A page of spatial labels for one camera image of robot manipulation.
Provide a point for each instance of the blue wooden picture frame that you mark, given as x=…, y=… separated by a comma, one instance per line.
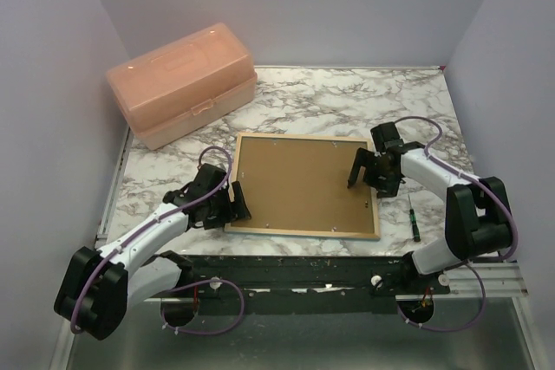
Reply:
x=303, y=233

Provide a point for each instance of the pink plastic storage box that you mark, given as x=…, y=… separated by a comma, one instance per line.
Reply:
x=176, y=89

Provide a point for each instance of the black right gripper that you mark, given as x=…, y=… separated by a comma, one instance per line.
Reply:
x=387, y=188

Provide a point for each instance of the brown backing board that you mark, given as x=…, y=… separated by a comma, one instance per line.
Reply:
x=299, y=183

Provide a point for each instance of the green black screwdriver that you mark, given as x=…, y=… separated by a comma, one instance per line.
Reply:
x=414, y=226

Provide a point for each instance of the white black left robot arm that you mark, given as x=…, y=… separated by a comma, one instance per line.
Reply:
x=100, y=285

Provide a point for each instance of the aluminium front rail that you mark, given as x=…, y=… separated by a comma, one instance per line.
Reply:
x=500, y=280

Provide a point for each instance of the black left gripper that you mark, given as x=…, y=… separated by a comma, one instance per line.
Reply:
x=236, y=210

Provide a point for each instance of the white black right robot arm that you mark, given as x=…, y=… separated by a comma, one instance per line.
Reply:
x=478, y=217

